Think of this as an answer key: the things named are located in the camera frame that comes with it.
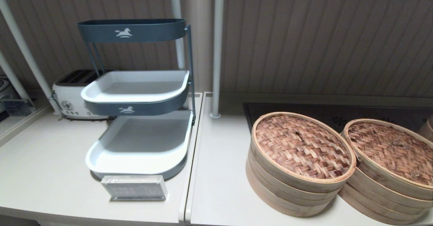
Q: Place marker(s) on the clear acrylic warning sign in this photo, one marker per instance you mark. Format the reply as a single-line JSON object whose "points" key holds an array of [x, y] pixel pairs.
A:
{"points": [[135, 187]]}

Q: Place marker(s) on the bamboo steamer basket stack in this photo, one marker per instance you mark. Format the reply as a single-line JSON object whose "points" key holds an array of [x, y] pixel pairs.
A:
{"points": [[372, 205], [270, 194]]}

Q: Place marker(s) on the white retro toaster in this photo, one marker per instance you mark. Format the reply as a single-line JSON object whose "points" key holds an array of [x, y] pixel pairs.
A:
{"points": [[67, 97]]}

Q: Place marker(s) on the shiny metal box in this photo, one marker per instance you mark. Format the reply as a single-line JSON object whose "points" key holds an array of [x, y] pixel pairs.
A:
{"points": [[17, 107]]}

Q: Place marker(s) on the white upright support pole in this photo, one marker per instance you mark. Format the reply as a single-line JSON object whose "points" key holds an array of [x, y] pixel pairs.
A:
{"points": [[217, 50], [176, 2]]}

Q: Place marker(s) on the black induction cooktop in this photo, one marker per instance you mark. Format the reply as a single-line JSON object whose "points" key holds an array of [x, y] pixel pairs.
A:
{"points": [[338, 112]]}

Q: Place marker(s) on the white slanted support pole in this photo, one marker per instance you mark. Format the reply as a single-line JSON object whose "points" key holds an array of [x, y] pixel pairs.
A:
{"points": [[10, 73], [20, 40]]}

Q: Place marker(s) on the teal three-tier tray rack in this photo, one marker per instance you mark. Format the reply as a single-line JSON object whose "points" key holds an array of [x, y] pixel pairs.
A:
{"points": [[135, 108]]}

